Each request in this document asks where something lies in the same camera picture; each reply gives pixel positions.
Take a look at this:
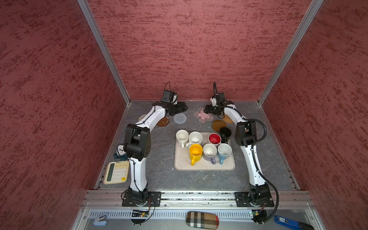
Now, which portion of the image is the pink flower coaster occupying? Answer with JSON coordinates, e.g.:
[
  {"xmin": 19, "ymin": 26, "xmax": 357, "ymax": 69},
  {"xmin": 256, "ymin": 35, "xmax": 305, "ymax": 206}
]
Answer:
[{"xmin": 194, "ymin": 107, "xmax": 213, "ymax": 123}]

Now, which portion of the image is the grey woven round coaster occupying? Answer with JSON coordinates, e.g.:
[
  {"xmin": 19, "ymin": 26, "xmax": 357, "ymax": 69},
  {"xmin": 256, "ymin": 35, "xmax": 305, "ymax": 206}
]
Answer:
[{"xmin": 173, "ymin": 113, "xmax": 187, "ymax": 125}]

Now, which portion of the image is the dark brown glossy coaster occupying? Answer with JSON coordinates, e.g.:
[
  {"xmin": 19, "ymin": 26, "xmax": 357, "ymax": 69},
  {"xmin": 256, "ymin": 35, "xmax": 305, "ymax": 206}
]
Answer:
[{"xmin": 157, "ymin": 116, "xmax": 170, "ymax": 127}]

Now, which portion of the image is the brown cork round coaster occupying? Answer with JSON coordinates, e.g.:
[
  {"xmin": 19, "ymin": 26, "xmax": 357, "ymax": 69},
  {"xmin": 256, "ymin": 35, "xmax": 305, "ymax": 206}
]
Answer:
[{"xmin": 212, "ymin": 120, "xmax": 227, "ymax": 132}]

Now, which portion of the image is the beige spiral round coaster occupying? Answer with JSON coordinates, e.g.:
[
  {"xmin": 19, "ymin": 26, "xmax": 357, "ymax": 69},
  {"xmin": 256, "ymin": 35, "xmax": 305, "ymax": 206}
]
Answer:
[{"xmin": 138, "ymin": 114, "xmax": 146, "ymax": 122}]

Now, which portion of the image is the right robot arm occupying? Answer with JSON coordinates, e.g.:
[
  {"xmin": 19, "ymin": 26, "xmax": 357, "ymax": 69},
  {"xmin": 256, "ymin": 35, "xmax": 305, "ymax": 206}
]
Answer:
[{"xmin": 204, "ymin": 104, "xmax": 272, "ymax": 207}]

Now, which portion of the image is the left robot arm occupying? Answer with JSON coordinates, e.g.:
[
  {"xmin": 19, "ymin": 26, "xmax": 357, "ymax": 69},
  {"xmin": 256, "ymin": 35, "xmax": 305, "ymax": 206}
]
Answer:
[{"xmin": 123, "ymin": 101, "xmax": 188, "ymax": 206}]

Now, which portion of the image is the black mug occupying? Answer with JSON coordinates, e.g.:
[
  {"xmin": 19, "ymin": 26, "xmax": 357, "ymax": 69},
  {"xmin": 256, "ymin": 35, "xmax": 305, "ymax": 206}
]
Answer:
[{"xmin": 219, "ymin": 127, "xmax": 232, "ymax": 144}]

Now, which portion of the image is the cream white mug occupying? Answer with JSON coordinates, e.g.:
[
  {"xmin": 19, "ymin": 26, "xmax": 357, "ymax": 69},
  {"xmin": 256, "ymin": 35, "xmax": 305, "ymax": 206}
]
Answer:
[{"xmin": 175, "ymin": 129, "xmax": 189, "ymax": 148}]

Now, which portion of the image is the red inside white mug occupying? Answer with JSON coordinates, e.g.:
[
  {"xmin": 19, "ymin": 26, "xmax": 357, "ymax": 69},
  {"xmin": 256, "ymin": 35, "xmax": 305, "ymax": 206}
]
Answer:
[{"xmin": 208, "ymin": 133, "xmax": 222, "ymax": 147}]

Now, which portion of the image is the white speckled mug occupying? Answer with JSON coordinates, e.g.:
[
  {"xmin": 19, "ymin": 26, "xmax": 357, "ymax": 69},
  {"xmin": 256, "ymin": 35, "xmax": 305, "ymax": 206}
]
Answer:
[{"xmin": 185, "ymin": 131, "xmax": 203, "ymax": 148}]

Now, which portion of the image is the yellow mug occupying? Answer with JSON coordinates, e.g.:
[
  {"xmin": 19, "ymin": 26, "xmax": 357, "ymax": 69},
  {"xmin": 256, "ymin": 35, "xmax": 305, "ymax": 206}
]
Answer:
[{"xmin": 189, "ymin": 144, "xmax": 203, "ymax": 166}]

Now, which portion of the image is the light blue mug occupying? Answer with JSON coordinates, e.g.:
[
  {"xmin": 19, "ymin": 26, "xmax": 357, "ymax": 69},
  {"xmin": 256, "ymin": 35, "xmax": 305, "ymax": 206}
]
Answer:
[{"xmin": 217, "ymin": 143, "xmax": 232, "ymax": 164}]

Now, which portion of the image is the beige rectangular tray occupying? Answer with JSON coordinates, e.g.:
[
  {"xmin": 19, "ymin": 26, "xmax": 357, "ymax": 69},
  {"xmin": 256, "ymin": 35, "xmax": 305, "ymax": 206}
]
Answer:
[{"xmin": 174, "ymin": 132, "xmax": 235, "ymax": 171}]

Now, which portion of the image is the cream calculator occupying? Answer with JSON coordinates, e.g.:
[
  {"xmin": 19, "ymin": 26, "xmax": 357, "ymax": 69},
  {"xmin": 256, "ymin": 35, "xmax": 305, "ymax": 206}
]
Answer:
[{"xmin": 103, "ymin": 161, "xmax": 130, "ymax": 185}]

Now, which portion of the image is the left circuit board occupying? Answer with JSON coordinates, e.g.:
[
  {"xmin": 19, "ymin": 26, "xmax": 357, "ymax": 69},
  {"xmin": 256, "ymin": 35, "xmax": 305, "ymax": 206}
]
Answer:
[{"xmin": 131, "ymin": 210, "xmax": 150, "ymax": 218}]

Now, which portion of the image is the circuit board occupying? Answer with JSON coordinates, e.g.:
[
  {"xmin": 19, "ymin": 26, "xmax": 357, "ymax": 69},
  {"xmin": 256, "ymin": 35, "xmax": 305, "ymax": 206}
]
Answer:
[
  {"xmin": 131, "ymin": 210, "xmax": 150, "ymax": 218},
  {"xmin": 252, "ymin": 210, "xmax": 267, "ymax": 221}
]

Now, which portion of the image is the plaid glasses case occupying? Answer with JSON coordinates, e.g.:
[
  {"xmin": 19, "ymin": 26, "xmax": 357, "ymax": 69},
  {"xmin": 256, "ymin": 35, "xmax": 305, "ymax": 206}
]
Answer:
[{"xmin": 186, "ymin": 211, "xmax": 219, "ymax": 230}]

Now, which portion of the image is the right circuit board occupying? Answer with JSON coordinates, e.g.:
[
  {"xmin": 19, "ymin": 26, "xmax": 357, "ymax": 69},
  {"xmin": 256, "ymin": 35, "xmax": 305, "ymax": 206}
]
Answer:
[{"xmin": 252, "ymin": 210, "xmax": 267, "ymax": 221}]

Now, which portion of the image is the small stapler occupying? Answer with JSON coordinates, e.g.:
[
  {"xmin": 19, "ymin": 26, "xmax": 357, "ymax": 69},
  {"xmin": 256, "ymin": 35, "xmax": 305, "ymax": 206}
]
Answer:
[{"xmin": 93, "ymin": 214, "xmax": 108, "ymax": 227}]

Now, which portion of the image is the blue tool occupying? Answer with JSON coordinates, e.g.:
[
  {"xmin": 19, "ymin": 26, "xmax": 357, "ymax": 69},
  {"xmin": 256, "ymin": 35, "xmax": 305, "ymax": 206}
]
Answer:
[{"xmin": 274, "ymin": 215, "xmax": 314, "ymax": 230}]

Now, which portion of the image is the lavender handle mug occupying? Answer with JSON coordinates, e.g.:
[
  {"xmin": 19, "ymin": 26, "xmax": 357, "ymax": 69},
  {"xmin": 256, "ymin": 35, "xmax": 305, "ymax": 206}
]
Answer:
[{"xmin": 203, "ymin": 143, "xmax": 218, "ymax": 164}]

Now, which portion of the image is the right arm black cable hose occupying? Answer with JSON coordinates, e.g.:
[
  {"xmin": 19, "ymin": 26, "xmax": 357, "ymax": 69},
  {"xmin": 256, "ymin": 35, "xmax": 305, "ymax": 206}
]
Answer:
[{"xmin": 212, "ymin": 82, "xmax": 280, "ymax": 223}]

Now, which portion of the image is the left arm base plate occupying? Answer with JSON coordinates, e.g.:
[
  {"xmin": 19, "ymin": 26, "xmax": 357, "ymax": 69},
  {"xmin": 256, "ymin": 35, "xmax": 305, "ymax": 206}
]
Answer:
[{"xmin": 122, "ymin": 191, "xmax": 162, "ymax": 208}]

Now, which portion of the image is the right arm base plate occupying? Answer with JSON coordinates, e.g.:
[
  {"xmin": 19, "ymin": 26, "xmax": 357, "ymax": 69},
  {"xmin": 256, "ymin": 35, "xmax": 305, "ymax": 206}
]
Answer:
[{"xmin": 234, "ymin": 192, "xmax": 275, "ymax": 209}]

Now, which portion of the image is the aluminium rail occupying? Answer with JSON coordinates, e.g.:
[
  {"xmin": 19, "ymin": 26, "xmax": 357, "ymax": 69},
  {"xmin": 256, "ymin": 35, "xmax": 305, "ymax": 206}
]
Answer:
[{"xmin": 81, "ymin": 190, "xmax": 316, "ymax": 210}]

